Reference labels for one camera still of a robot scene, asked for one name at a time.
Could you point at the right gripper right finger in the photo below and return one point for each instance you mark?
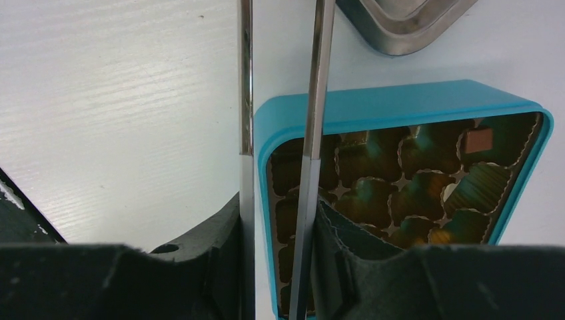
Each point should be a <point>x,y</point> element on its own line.
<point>356,275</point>

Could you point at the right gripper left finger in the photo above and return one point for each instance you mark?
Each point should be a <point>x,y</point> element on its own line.
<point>195,276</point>

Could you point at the white chocolate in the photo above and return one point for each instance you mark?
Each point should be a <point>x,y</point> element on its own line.
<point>448,191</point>

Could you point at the milk square chocolate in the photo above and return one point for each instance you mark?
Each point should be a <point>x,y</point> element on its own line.
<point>477,140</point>

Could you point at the steel tongs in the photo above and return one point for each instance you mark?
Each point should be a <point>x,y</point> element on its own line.
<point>281,146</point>

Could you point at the teal chocolate box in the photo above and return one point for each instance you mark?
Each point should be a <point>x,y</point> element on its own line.
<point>389,152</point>

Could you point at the steel tray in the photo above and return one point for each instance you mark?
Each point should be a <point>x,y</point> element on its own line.
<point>398,28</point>

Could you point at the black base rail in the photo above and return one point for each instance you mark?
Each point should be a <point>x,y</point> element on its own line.
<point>21,221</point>

